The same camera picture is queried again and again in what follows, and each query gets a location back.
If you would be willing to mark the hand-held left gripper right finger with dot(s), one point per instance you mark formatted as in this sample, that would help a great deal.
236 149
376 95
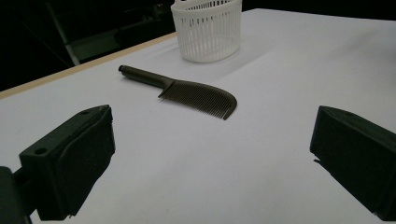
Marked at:
358 155

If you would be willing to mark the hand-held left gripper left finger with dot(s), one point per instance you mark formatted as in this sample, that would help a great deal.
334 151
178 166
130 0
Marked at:
71 161

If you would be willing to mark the dark brown comb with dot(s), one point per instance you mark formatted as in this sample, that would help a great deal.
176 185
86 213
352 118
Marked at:
199 95

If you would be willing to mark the white slotted plastic basket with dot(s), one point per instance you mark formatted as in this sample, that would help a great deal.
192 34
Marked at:
208 34

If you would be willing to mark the metal stand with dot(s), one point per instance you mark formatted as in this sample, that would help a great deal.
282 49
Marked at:
73 55

